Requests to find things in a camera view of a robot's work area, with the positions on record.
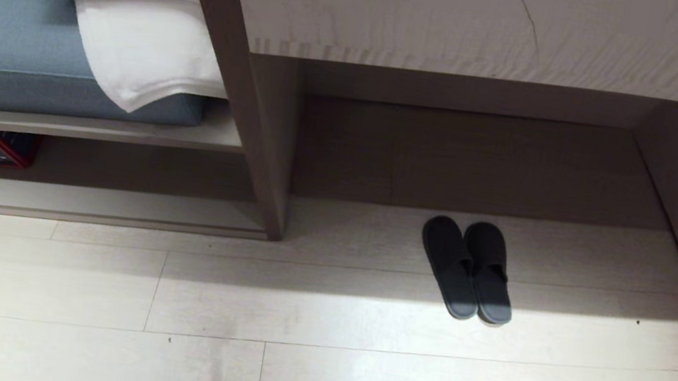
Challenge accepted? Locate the white folded towel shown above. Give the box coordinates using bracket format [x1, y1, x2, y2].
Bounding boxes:
[0, 0, 242, 127]

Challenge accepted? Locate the pale wooden desk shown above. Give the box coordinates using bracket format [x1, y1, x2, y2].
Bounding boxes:
[134, 0, 678, 302]

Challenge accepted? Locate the wooden bench shelf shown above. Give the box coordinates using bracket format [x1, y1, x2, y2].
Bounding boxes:
[0, 69, 288, 256]

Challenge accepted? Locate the blue seat cushion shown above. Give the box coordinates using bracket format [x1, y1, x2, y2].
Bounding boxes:
[0, 0, 221, 146]

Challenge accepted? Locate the dark grey slipper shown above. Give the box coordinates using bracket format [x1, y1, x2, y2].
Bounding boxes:
[451, 219, 526, 329]
[410, 213, 491, 323]

